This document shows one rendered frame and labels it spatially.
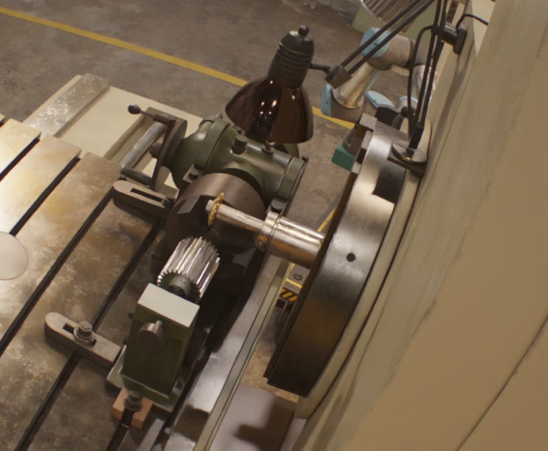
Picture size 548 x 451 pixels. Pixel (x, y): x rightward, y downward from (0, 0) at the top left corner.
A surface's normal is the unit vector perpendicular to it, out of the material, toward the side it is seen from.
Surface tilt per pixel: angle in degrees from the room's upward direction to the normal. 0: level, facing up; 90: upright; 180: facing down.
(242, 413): 0
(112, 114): 0
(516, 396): 90
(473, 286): 90
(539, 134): 90
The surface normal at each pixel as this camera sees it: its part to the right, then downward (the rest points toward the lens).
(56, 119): 0.31, -0.80
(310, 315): -0.18, 0.33
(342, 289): -0.08, 0.09
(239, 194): 0.57, -0.65
